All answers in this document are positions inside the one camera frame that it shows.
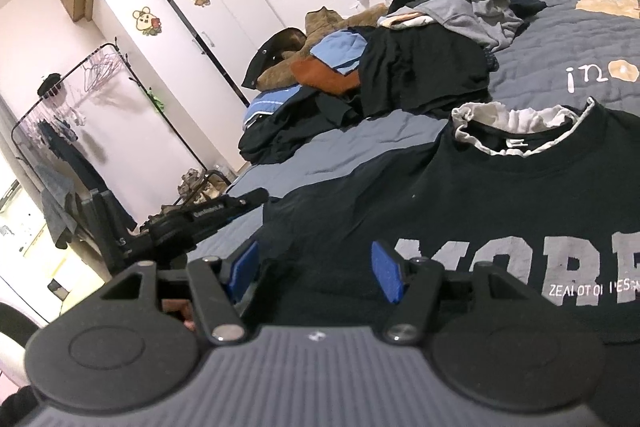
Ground black printed t-shirt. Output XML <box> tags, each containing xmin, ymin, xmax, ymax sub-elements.
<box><xmin>244</xmin><ymin>100</ymin><xmax>639</xmax><ymax>341</ymax></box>

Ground black clothes rack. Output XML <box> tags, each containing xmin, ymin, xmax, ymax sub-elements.
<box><xmin>10</xmin><ymin>37</ymin><xmax>206</xmax><ymax>258</ymax></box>

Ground shoes on floor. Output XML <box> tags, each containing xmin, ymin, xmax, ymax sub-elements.
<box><xmin>144</xmin><ymin>166</ymin><xmax>236</xmax><ymax>225</ymax></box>

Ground blue striped dark garment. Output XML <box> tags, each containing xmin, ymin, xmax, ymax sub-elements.
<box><xmin>239</xmin><ymin>87</ymin><xmax>363</xmax><ymax>165</ymax></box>

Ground black garment in pile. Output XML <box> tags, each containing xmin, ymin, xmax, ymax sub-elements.
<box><xmin>358</xmin><ymin>24</ymin><xmax>498</xmax><ymax>118</ymax></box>

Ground rust orange garment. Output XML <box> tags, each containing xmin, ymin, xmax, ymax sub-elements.
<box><xmin>291</xmin><ymin>56</ymin><xmax>360</xmax><ymax>95</ymax></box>

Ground white wardrobe with stickers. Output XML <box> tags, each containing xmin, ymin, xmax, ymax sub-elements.
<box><xmin>92</xmin><ymin>0</ymin><xmax>283</xmax><ymax>172</ymax></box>

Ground black round chair back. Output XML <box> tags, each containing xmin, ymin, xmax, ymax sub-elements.
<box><xmin>242</xmin><ymin>27</ymin><xmax>306</xmax><ymax>89</ymax></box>

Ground light blue garment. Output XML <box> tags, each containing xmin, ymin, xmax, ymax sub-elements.
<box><xmin>310</xmin><ymin>29</ymin><xmax>367</xmax><ymax>76</ymax></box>

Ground brown plush coat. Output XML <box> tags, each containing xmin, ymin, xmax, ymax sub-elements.
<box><xmin>255</xmin><ymin>3</ymin><xmax>387</xmax><ymax>92</ymax></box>

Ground grey sweatshirt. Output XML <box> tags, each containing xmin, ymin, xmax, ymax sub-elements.
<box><xmin>378</xmin><ymin>0</ymin><xmax>525</xmax><ymax>52</ymax></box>

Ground grey quilted bedspread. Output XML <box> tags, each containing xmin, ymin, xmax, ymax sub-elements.
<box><xmin>190</xmin><ymin>0</ymin><xmax>639</xmax><ymax>260</ymax></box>

